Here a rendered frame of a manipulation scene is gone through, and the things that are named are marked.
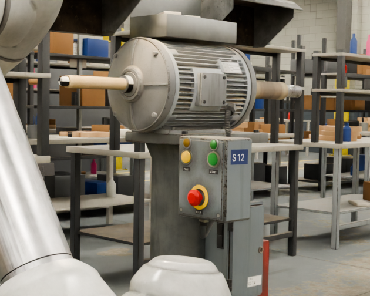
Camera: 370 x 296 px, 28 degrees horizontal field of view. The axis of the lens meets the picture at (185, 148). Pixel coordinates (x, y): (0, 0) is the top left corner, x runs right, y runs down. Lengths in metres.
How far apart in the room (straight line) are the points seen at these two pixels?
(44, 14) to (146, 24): 0.80
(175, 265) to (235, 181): 0.74
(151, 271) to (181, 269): 0.04
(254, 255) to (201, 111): 0.43
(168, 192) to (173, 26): 0.47
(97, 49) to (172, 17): 5.96
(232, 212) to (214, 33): 0.57
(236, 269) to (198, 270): 1.00
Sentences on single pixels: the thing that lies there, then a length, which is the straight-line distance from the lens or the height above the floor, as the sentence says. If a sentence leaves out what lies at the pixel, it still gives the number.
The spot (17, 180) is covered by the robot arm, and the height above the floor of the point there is 1.09.
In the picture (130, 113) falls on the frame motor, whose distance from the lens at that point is 1.99.
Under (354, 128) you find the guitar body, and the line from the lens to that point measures 6.88.
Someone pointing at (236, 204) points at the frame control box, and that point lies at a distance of 1.77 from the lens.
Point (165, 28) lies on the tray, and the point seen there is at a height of 1.40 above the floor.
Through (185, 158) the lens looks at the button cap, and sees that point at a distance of 1.81.
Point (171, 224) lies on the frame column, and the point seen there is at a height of 0.86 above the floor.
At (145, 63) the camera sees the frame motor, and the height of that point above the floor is 1.31.
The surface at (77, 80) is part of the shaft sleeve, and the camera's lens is 1.85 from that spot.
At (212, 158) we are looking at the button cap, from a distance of 1.74.
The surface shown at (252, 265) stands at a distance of 2.08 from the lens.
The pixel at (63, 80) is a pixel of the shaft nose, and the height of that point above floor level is 1.25.
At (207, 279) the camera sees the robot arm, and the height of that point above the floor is 0.96.
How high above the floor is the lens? 1.20
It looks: 3 degrees down
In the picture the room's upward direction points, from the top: 1 degrees clockwise
